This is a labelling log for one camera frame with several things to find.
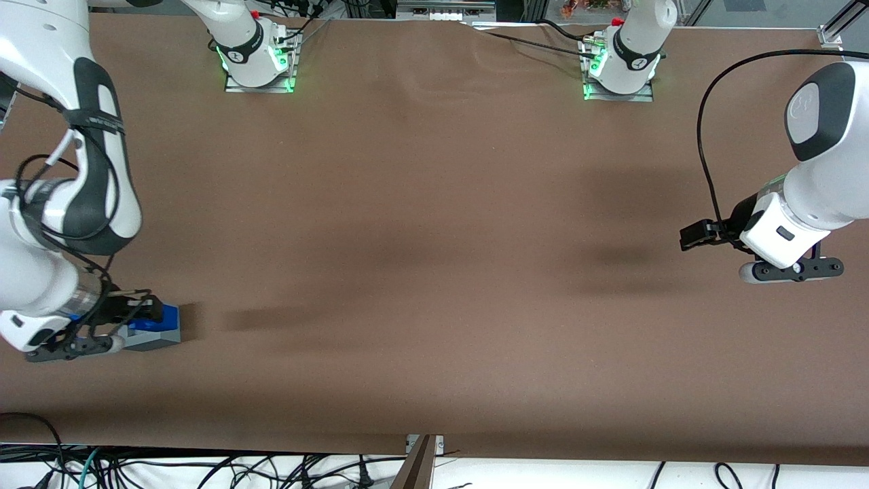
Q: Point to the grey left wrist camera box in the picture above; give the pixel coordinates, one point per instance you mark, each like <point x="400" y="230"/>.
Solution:
<point x="791" y="270"/>

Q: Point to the small metal table bracket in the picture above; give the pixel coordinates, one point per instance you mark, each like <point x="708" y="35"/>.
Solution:
<point x="440" y="443"/>

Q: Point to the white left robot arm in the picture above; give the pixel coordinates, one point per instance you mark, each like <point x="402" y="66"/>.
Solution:
<point x="828" y="190"/>

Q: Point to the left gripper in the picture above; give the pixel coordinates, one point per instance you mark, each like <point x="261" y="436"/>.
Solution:
<point x="740" y="216"/>

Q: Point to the aluminium frame profile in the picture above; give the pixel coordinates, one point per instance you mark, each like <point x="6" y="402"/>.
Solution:
<point x="838" y="24"/>

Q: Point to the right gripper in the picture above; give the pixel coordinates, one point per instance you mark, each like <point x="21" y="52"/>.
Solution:
<point x="117" y="310"/>

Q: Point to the brown support beam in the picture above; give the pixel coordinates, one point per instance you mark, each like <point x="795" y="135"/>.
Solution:
<point x="415" y="468"/>

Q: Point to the grey power strip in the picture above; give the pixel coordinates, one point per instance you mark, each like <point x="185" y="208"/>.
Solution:
<point x="441" y="10"/>

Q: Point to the blue plastic insert part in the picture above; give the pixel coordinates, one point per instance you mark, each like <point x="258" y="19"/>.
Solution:
<point x="170" y="314"/>

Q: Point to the gray square base block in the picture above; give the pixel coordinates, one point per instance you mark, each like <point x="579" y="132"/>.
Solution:
<point x="156" y="341"/>

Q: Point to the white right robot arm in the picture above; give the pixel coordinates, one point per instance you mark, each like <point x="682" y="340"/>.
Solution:
<point x="41" y="41"/>

